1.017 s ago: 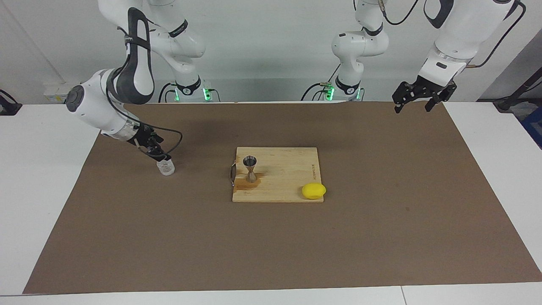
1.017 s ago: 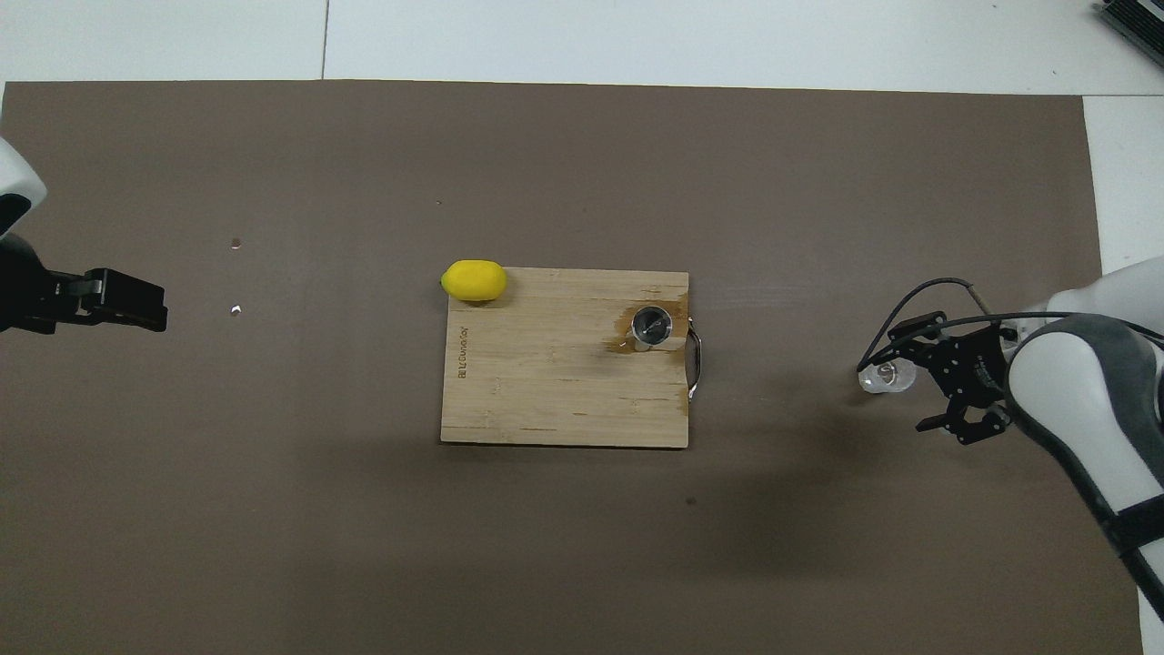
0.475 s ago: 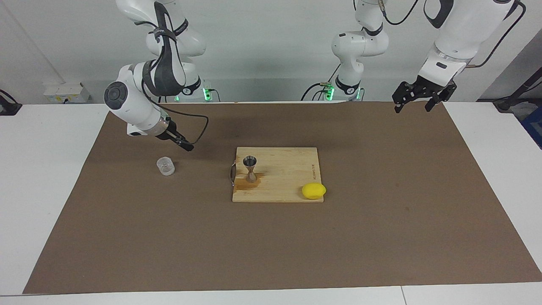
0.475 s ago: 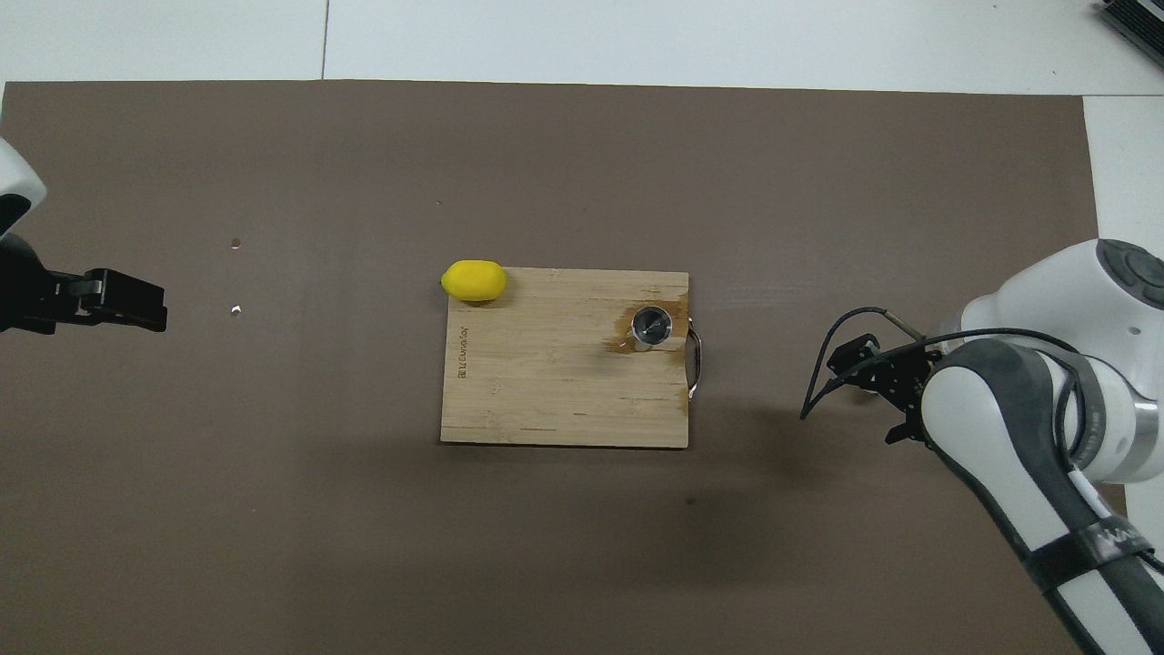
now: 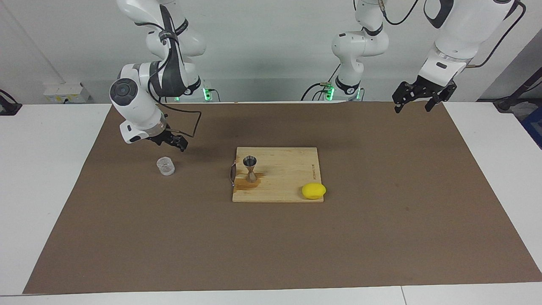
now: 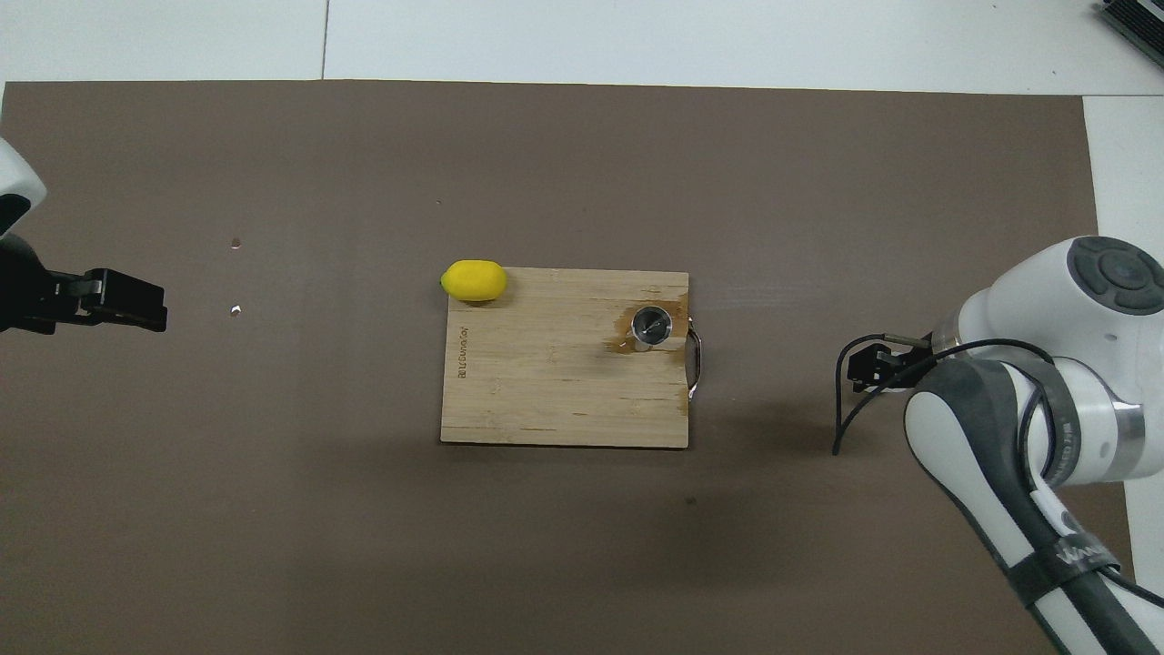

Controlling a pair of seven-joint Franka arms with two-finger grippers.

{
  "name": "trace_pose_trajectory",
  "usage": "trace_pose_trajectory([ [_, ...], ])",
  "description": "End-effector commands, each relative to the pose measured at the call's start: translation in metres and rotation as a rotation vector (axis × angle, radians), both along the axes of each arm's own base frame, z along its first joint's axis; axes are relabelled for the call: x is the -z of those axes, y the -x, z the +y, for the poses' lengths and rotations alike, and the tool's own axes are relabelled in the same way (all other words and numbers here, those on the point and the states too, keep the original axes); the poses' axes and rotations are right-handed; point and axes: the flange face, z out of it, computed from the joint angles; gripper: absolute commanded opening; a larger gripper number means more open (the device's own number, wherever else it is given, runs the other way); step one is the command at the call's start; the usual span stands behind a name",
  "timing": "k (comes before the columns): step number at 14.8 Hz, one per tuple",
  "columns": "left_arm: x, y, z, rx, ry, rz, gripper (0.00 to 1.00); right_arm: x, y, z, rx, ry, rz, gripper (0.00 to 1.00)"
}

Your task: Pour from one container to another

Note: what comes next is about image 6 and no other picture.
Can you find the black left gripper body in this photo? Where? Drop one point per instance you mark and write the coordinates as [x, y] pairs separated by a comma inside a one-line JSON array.
[[23, 291]]

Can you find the steel jigger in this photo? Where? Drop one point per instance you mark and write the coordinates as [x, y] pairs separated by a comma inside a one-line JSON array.
[[651, 324]]

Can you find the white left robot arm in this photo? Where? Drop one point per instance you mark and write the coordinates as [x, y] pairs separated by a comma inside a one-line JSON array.
[[16, 177]]

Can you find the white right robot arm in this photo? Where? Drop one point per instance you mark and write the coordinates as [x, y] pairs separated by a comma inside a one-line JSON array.
[[1046, 300]]

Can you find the brown paper table mat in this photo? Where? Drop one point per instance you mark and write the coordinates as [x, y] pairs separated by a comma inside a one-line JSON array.
[[273, 500]]

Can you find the wooden cutting board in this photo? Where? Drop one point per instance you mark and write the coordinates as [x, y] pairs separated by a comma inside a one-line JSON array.
[[546, 382]]

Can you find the yellow lemon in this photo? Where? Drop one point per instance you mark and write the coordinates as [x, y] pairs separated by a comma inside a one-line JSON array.
[[474, 280]]

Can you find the grey ribbed metal bar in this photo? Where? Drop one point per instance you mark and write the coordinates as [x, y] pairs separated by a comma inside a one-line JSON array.
[[1137, 27]]

